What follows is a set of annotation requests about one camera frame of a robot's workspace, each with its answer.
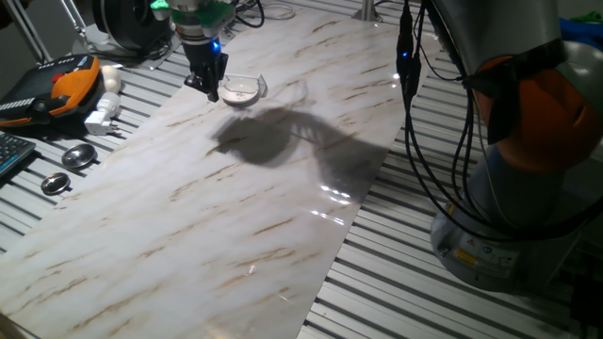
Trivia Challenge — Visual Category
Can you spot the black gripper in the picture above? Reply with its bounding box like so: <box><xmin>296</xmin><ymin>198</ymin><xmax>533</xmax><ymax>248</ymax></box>
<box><xmin>181</xmin><ymin>37</ymin><xmax>230</xmax><ymax>104</ymax></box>

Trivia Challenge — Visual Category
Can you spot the thin metal rod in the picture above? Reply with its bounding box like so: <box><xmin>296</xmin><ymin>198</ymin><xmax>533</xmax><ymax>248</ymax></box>
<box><xmin>58</xmin><ymin>0</ymin><xmax>91</xmax><ymax>41</ymax></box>

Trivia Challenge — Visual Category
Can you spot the clear plastic box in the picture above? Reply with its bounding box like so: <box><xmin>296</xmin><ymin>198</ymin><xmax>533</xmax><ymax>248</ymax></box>
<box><xmin>220</xmin><ymin>73</ymin><xmax>269</xmax><ymax>100</ymax></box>

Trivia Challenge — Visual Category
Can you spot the white egg-shaped object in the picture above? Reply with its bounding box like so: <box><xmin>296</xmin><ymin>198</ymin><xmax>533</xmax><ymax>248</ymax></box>
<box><xmin>101</xmin><ymin>64</ymin><xmax>123</xmax><ymax>95</ymax></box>

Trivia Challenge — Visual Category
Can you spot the black round device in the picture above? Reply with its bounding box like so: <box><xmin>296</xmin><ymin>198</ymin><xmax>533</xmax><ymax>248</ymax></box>
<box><xmin>89</xmin><ymin>0</ymin><xmax>172</xmax><ymax>53</ymax></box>

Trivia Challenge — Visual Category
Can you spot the white plug adapter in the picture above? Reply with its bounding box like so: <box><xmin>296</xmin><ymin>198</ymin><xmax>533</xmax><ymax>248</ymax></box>
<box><xmin>83</xmin><ymin>91</ymin><xmax>122</xmax><ymax>137</ymax></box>

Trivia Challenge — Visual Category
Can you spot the orange black teach pendant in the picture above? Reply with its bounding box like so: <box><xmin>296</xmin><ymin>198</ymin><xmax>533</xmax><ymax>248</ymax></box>
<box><xmin>0</xmin><ymin>54</ymin><xmax>103</xmax><ymax>128</ymax></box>

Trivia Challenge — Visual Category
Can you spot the large round metal dish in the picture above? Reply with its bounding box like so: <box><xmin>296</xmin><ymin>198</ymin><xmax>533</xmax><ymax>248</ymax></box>
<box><xmin>60</xmin><ymin>143</ymin><xmax>99</xmax><ymax>170</ymax></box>

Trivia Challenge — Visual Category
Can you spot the marble pattern table sheet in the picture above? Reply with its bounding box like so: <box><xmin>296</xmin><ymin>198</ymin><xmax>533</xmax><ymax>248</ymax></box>
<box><xmin>0</xmin><ymin>7</ymin><xmax>437</xmax><ymax>339</ymax></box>

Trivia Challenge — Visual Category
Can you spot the slanted aluminium pole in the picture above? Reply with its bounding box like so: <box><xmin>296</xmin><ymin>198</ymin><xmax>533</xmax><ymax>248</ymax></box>
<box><xmin>4</xmin><ymin>0</ymin><xmax>52</xmax><ymax>64</ymax></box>

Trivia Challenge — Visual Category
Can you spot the small round metal dish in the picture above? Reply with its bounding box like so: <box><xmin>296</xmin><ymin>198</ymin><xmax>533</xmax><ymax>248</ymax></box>
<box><xmin>40</xmin><ymin>171</ymin><xmax>72</xmax><ymax>197</ymax></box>

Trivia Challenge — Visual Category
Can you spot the black keyboard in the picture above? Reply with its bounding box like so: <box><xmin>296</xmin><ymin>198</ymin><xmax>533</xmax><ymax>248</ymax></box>
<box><xmin>0</xmin><ymin>131</ymin><xmax>38</xmax><ymax>179</ymax></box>

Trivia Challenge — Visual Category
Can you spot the green cloth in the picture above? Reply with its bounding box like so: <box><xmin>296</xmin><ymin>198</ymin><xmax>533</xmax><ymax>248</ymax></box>
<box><xmin>569</xmin><ymin>9</ymin><xmax>603</xmax><ymax>24</ymax></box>

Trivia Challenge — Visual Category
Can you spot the upright aluminium post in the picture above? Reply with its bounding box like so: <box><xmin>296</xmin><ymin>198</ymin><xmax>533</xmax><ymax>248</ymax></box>
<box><xmin>352</xmin><ymin>0</ymin><xmax>382</xmax><ymax>23</ymax></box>

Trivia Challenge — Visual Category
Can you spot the black cable with blue light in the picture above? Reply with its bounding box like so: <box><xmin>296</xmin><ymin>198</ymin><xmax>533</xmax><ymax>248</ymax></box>
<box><xmin>396</xmin><ymin>0</ymin><xmax>603</xmax><ymax>250</ymax></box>

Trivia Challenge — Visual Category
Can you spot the black cable with inline connector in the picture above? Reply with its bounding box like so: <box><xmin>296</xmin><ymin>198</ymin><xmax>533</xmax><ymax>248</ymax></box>
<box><xmin>405</xmin><ymin>0</ymin><xmax>603</xmax><ymax>246</ymax></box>

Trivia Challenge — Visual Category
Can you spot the black strap on arm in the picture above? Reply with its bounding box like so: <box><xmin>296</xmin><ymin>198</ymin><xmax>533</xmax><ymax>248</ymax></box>
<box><xmin>464</xmin><ymin>38</ymin><xmax>569</xmax><ymax>145</ymax></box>

